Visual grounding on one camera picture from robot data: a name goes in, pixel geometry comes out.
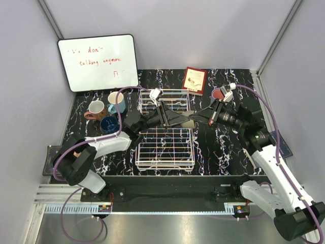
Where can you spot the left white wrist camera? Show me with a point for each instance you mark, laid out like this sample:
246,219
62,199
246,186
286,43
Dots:
155,95

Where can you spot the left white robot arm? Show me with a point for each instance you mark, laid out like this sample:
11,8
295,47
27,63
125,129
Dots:
74,160

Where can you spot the pink plastic cup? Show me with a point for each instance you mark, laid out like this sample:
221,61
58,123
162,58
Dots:
217,94

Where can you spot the dark blue ceramic mug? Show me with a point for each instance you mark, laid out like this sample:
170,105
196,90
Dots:
109,124

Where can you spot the dark Tale of Two Cities book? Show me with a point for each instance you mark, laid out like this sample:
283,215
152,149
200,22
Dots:
50,155

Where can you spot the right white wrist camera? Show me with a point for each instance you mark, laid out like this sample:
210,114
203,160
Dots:
227,91

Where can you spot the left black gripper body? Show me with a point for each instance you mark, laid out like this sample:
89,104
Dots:
161,114

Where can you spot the dark blue book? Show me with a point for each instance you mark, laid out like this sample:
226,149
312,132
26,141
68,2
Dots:
284,149

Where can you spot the red and cream book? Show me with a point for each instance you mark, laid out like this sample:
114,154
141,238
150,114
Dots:
194,81

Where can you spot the beige ceramic mug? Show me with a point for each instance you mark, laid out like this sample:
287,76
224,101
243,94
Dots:
190,124

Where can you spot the white wire dish rack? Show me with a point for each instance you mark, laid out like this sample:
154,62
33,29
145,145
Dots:
166,149

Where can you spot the light blue ceramic mug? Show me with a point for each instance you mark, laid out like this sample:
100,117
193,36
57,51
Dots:
116,102

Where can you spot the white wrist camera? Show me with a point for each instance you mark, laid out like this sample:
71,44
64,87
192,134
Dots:
227,91
155,95

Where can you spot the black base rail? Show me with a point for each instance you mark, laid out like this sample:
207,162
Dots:
171,190

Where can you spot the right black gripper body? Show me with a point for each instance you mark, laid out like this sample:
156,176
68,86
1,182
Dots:
218,106

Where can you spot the white dry-erase board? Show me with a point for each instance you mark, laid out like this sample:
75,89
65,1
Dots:
98,63

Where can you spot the lavender plastic cup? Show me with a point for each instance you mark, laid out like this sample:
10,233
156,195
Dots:
211,99

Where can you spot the white slotted cable duct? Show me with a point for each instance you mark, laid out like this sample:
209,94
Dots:
142,209

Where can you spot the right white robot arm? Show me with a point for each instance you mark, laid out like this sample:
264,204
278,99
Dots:
293,210

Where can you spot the salmon pink floral mug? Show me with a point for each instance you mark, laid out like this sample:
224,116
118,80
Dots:
96,111

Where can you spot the light blue paperback book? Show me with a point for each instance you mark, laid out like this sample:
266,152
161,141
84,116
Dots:
254,158

